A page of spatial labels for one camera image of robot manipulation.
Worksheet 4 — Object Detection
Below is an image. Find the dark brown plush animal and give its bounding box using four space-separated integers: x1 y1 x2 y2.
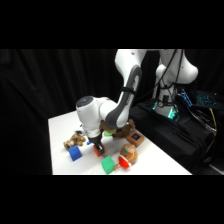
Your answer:
112 118 137 140

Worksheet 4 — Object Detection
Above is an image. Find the yellow cable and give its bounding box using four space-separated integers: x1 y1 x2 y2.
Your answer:
208 107 218 137

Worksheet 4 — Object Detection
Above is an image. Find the black draped robot stand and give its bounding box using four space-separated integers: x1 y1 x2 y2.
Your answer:
128 98 216 175

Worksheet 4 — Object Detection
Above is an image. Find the light green cube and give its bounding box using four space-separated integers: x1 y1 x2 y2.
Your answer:
102 130 115 138

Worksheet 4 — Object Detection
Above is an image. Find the black curtain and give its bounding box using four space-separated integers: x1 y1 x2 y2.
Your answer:
0 49 224 176

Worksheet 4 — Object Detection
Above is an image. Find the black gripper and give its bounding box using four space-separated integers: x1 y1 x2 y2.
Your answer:
89 132 107 156

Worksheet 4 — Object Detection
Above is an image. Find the wooden block with blue square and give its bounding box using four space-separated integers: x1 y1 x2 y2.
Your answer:
126 131 146 148

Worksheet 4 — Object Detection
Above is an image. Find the red cube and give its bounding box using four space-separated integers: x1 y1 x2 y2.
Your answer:
93 144 107 158

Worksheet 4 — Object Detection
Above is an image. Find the dark green cube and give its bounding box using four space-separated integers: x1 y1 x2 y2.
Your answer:
100 157 117 175

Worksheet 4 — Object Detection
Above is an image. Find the tan teddy bear plush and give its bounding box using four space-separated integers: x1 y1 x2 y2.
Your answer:
63 130 87 151

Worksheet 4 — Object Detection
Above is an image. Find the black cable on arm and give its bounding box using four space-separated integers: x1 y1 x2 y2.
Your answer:
133 49 185 104

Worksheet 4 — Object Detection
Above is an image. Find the blue cube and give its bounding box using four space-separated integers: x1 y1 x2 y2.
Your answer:
67 145 83 162

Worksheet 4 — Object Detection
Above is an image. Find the backlit keyboard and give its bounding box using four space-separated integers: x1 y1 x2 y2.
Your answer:
195 90 220 108

